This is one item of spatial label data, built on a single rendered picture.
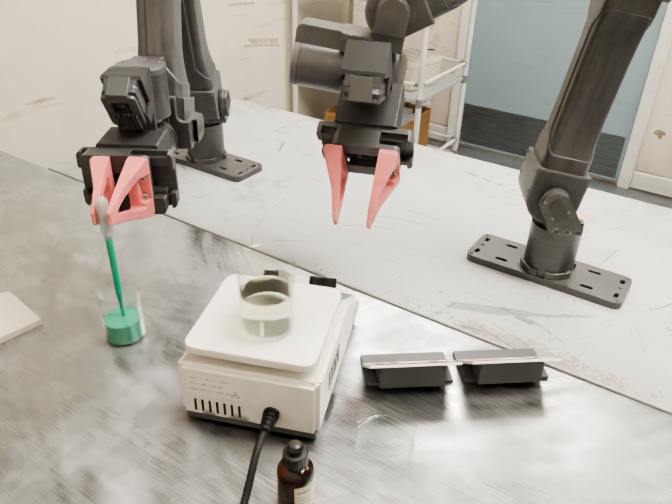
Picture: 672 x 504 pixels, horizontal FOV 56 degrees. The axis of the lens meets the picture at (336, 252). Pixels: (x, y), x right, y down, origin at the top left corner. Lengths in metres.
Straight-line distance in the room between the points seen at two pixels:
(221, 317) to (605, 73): 0.47
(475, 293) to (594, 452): 0.25
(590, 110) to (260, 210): 0.48
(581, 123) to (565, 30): 2.68
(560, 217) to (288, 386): 0.39
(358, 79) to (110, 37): 1.69
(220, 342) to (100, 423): 0.14
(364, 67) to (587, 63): 0.25
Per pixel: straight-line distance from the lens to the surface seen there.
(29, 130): 2.12
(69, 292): 0.82
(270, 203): 0.98
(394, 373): 0.63
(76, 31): 2.17
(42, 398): 0.68
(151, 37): 0.84
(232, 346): 0.56
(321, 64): 0.71
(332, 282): 0.69
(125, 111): 0.71
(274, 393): 0.56
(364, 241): 0.88
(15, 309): 0.80
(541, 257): 0.82
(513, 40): 3.51
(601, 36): 0.74
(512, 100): 3.57
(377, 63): 0.62
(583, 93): 0.75
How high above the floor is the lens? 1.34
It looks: 31 degrees down
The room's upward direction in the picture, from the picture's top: 2 degrees clockwise
